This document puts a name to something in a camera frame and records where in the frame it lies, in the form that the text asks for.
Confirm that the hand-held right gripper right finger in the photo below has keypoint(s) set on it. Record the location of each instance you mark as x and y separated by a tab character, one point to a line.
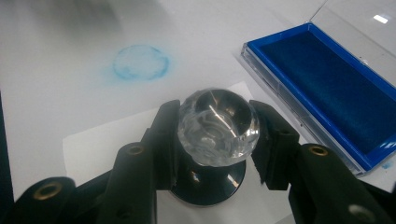
274	146

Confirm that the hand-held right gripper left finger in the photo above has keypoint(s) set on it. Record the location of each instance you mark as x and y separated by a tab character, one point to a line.
163	140

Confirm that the black stamp with crystal knob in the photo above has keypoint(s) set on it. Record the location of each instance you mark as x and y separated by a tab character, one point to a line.
218	127

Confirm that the white paper sheet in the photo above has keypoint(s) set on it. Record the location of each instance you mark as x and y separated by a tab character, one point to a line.
99	149

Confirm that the blue ink pad clear case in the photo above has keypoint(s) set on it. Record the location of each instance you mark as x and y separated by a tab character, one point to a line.
327	93

